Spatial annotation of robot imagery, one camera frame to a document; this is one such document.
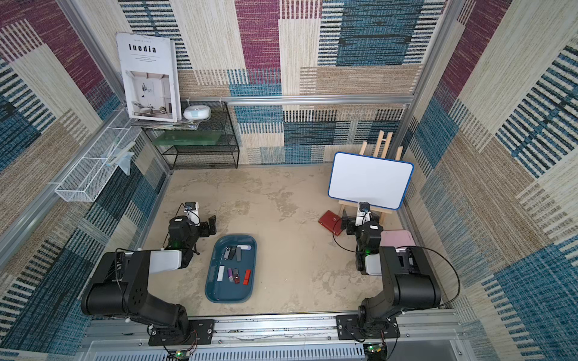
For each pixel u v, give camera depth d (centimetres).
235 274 85
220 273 85
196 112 87
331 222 98
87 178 72
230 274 85
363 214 77
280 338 73
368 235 69
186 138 101
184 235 73
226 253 90
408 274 51
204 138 102
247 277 85
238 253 89
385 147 83
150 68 77
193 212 80
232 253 90
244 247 92
